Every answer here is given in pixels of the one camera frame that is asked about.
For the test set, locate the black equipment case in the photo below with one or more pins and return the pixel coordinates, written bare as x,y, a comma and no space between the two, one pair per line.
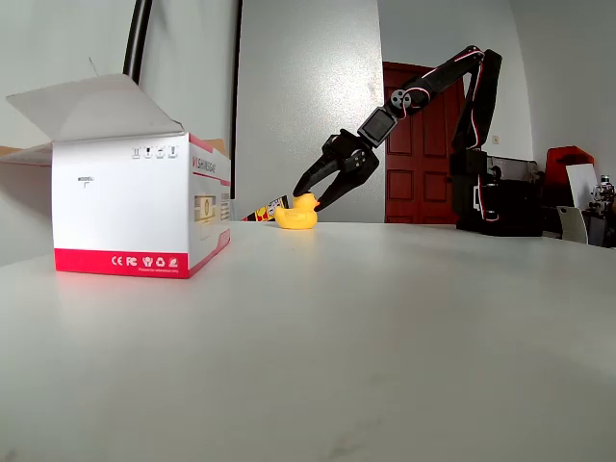
517,171

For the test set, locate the yellow red striped strip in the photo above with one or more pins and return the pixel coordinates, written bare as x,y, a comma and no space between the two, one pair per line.
262,212

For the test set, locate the white open box red stripe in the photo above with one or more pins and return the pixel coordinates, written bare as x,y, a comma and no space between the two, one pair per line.
120,207

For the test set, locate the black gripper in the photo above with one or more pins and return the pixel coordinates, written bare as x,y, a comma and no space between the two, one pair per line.
343,155

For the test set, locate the yellow rubber duck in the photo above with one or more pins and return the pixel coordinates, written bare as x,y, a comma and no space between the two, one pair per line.
296,216

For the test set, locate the red wooden door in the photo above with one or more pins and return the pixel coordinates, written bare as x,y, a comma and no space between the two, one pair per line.
409,192

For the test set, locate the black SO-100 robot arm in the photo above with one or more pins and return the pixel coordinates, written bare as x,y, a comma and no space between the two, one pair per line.
481,144

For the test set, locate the orange printer cover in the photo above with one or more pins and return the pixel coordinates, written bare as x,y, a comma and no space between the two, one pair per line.
570,156

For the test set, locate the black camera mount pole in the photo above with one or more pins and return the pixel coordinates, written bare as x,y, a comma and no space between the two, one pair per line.
137,43

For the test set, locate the white leaning board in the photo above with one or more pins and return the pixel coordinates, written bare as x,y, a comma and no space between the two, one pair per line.
582,185

